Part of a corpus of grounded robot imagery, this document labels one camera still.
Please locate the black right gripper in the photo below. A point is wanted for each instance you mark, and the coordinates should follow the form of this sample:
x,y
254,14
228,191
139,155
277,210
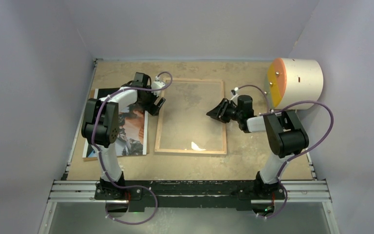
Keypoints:
x,y
219,111

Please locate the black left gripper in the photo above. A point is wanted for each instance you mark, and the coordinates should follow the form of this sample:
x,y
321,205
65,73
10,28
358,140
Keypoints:
x,y
154,109

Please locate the clear acrylic sheet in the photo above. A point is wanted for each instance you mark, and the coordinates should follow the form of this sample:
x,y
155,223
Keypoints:
x,y
190,116

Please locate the glossy printed photo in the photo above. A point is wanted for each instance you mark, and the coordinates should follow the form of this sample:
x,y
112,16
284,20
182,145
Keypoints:
x,y
133,135

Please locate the wooden picture frame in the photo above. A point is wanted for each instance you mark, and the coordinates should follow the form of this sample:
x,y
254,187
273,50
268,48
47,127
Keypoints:
x,y
190,151

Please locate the brown backing board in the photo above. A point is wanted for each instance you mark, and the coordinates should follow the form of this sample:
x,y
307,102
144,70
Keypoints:
x,y
91,97

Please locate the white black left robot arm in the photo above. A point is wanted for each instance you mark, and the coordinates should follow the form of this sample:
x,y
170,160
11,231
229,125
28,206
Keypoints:
x,y
100,125

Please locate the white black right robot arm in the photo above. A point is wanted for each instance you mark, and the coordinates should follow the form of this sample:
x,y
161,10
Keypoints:
x,y
285,133

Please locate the white cylinder orange disc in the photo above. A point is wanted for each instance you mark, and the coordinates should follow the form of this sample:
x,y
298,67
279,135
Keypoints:
x,y
289,80

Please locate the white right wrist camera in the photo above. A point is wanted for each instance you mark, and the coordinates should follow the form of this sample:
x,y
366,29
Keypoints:
x,y
234,93

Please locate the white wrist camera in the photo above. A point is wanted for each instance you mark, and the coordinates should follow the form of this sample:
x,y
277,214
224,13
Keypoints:
x,y
157,86
234,93

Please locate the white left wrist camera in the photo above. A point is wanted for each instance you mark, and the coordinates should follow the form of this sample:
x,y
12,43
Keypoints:
x,y
157,86

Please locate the black aluminium mounting rail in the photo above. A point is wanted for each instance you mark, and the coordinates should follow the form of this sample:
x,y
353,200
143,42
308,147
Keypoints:
x,y
236,194

